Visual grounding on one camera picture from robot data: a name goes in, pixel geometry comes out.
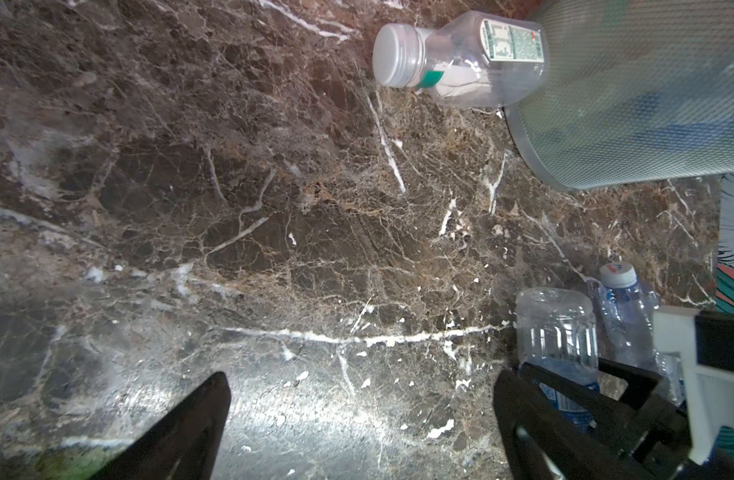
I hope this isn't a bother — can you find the grey mesh waste bin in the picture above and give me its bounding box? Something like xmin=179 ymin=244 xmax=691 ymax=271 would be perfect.
xmin=505 ymin=1 xmax=734 ymax=190

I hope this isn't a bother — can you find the green soda bottle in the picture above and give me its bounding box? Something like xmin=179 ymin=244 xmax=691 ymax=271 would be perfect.
xmin=21 ymin=445 xmax=122 ymax=479

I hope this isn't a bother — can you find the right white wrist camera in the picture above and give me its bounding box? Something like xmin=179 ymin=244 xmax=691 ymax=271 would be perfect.
xmin=653 ymin=306 xmax=734 ymax=464

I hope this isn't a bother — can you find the clear bottle white cap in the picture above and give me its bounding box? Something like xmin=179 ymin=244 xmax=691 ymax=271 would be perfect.
xmin=595 ymin=262 xmax=685 ymax=406

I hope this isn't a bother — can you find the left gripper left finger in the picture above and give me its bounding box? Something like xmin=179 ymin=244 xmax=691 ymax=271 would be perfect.
xmin=92 ymin=372 xmax=231 ymax=479

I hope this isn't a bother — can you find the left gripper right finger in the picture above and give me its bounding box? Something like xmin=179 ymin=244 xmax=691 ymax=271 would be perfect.
xmin=493 ymin=371 xmax=637 ymax=479

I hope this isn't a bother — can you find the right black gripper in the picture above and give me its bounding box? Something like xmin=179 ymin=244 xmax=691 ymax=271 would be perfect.
xmin=519 ymin=358 xmax=734 ymax=479

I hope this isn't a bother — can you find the blue label bottle white cap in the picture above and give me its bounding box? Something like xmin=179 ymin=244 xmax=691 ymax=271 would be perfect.
xmin=515 ymin=286 xmax=601 ymax=433

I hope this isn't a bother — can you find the clear bottle green cap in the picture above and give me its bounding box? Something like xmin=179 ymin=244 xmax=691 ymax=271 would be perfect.
xmin=372 ymin=11 xmax=549 ymax=108

